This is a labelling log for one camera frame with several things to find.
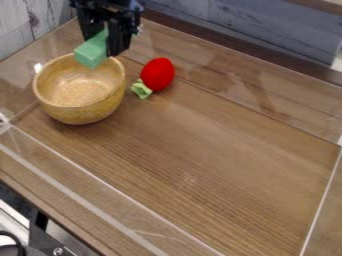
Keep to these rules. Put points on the clear acrylic front wall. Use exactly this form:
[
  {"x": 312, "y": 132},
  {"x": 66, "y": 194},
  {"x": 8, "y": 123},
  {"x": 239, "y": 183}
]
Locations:
[{"x": 106, "y": 218}]

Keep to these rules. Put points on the green rectangular block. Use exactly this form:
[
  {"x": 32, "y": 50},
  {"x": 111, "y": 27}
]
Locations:
[{"x": 94, "y": 50}]

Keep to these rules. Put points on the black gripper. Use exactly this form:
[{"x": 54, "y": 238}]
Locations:
[{"x": 121, "y": 14}]

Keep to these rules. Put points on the brown wooden bowl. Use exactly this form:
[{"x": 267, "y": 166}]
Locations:
[{"x": 79, "y": 95}]

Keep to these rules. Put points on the red toy strawberry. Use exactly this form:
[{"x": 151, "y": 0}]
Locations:
[{"x": 155, "y": 77}]

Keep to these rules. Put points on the black metal clamp bracket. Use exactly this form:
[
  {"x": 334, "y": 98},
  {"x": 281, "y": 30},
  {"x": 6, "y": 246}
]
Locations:
[{"x": 40, "y": 240}]

